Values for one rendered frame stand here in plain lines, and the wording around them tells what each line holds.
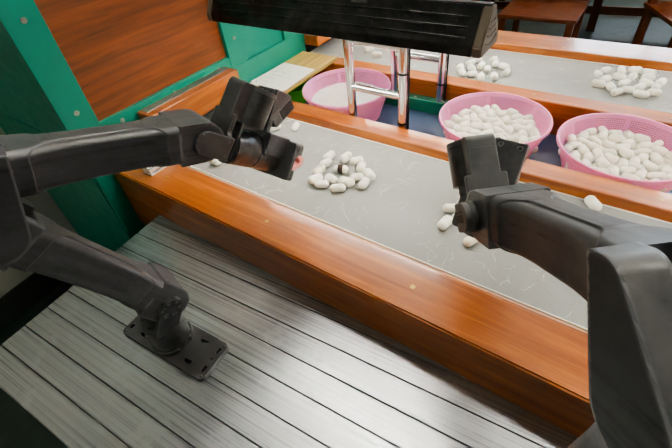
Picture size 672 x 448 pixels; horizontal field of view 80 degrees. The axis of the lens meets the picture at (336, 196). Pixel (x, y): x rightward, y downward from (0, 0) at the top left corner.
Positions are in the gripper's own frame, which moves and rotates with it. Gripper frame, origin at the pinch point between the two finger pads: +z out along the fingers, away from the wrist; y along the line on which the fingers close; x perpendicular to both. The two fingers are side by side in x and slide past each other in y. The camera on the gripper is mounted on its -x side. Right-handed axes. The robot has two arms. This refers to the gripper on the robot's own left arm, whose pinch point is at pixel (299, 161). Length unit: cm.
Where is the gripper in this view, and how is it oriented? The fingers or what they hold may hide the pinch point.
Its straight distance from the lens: 78.9
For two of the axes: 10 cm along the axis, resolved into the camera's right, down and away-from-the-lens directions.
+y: -8.2, -3.0, 4.8
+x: -2.9, 9.5, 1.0
